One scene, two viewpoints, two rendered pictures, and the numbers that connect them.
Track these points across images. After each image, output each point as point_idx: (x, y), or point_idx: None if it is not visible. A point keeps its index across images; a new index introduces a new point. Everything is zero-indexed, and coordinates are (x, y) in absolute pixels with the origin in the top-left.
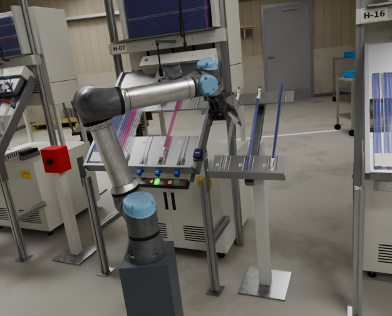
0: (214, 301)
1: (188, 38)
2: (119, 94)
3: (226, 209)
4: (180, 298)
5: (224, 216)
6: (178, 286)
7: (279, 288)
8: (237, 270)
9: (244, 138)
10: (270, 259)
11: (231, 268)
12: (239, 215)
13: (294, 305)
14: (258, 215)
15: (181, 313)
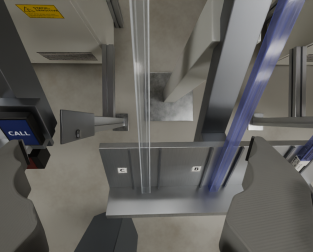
0: (125, 138)
1: None
2: None
3: (100, 23)
4: (119, 239)
5: (105, 47)
6: (117, 251)
7: (185, 104)
8: (132, 81)
9: None
10: (164, 49)
11: (124, 77)
12: (115, 2)
13: None
14: (180, 90)
15: (123, 235)
